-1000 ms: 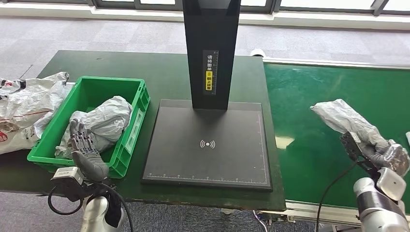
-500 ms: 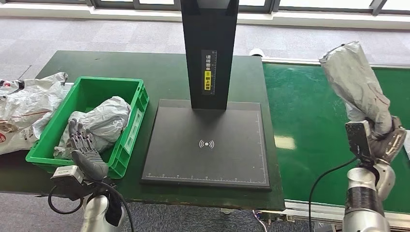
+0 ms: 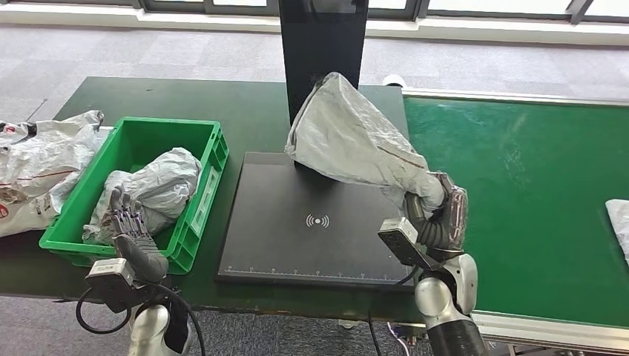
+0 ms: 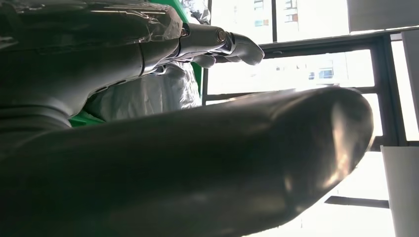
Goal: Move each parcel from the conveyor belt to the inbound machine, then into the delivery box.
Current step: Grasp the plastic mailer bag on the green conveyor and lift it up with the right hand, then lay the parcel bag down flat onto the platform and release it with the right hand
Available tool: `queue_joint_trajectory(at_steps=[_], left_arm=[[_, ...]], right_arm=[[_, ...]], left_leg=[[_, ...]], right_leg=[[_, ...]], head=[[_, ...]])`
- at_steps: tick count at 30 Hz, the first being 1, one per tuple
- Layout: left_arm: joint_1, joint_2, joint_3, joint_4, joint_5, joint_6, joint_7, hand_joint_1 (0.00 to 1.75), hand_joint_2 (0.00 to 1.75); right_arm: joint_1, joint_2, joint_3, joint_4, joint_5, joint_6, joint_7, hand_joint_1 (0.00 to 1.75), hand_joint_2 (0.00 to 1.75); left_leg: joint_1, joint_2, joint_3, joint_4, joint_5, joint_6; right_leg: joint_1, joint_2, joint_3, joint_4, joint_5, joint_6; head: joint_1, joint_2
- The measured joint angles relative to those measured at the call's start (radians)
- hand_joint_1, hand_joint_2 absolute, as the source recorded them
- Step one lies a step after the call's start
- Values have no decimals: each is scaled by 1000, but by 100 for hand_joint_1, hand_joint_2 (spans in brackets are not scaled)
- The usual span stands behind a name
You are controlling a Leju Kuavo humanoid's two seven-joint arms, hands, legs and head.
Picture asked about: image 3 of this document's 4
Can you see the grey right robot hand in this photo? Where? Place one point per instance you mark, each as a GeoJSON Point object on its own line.
{"type": "Point", "coordinates": [457, 216]}

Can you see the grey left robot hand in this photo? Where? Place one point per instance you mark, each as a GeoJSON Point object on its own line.
{"type": "Point", "coordinates": [142, 260]}

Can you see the long grey parcel bag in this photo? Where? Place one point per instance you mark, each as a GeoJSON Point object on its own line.
{"type": "Point", "coordinates": [344, 137]}

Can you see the grey parcel bag red print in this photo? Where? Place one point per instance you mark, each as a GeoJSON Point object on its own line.
{"type": "Point", "coordinates": [620, 226]}

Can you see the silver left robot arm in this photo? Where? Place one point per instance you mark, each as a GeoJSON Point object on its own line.
{"type": "Point", "coordinates": [147, 329]}

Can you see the green conveyor belt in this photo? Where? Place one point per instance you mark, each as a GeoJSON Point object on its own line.
{"type": "Point", "coordinates": [516, 162]}

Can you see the black inbound scanner machine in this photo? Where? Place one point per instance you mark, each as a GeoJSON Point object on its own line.
{"type": "Point", "coordinates": [314, 245]}

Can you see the white conveyor end roller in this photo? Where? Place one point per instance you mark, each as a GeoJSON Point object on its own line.
{"type": "Point", "coordinates": [394, 80]}

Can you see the white courier bag brown stains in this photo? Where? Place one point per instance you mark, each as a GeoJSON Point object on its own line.
{"type": "Point", "coordinates": [29, 216]}

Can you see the green plastic crate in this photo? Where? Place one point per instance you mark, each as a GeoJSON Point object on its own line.
{"type": "Point", "coordinates": [137, 137]}

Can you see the white crumpled courier bag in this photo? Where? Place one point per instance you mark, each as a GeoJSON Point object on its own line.
{"type": "Point", "coordinates": [49, 152]}

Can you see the white table foot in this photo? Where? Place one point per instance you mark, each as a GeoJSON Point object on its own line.
{"type": "Point", "coordinates": [348, 324]}

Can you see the dark green table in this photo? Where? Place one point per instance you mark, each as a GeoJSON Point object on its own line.
{"type": "Point", "coordinates": [221, 108]}

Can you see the white window sill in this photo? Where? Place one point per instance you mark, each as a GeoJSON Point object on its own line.
{"type": "Point", "coordinates": [442, 32]}

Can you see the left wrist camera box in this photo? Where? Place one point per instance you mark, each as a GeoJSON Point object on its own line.
{"type": "Point", "coordinates": [113, 290]}

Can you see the dark window frame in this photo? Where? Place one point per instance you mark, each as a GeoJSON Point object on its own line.
{"type": "Point", "coordinates": [206, 7]}

